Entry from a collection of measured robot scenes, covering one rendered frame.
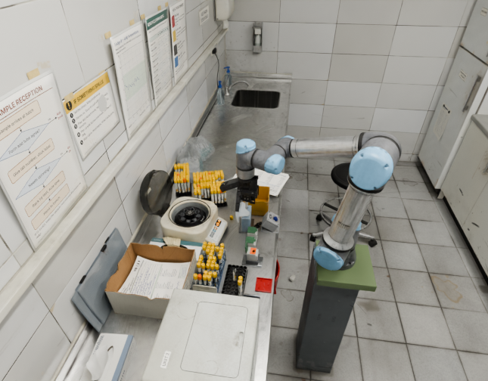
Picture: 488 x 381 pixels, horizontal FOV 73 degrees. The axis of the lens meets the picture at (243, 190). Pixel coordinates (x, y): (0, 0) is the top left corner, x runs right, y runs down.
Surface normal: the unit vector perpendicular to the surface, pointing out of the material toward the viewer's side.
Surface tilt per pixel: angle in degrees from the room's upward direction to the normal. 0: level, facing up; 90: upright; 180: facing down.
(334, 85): 90
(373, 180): 81
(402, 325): 0
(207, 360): 0
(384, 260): 0
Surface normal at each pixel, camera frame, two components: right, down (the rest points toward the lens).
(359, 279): 0.00, -0.81
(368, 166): -0.53, 0.39
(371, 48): -0.15, 0.61
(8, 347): 0.99, 0.08
